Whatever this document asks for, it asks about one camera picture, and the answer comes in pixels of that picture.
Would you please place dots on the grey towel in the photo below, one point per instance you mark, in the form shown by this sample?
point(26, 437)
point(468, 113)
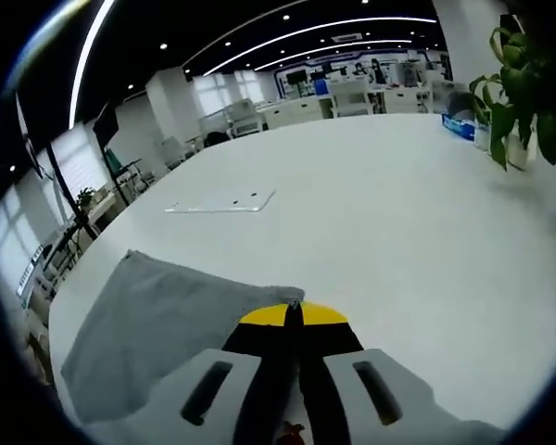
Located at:
point(157, 315)

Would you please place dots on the clear acrylic sheet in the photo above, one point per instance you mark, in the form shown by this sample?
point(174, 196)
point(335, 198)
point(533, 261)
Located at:
point(227, 201)

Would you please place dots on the blue tissue pack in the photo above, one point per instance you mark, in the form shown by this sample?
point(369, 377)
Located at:
point(458, 126)

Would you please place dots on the green potted plant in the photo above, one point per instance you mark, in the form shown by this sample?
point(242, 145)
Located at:
point(533, 83)

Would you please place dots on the white mesh office chair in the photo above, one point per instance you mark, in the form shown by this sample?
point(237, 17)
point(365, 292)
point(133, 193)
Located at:
point(350, 97)

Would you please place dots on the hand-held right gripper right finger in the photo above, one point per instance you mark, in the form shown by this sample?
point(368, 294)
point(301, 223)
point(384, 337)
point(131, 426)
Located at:
point(333, 366)

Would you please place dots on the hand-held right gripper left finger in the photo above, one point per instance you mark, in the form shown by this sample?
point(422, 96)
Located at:
point(264, 352)

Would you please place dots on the white plant vase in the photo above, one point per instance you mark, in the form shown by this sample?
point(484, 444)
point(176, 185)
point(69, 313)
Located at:
point(521, 155)

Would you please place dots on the small potted plant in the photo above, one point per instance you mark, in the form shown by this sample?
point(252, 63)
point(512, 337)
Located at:
point(85, 197)

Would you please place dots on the grey rounded object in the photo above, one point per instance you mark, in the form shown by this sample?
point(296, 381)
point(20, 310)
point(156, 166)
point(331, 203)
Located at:
point(461, 103)

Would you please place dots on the blue-framed wall display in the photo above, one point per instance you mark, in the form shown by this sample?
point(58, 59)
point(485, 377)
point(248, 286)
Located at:
point(343, 74)

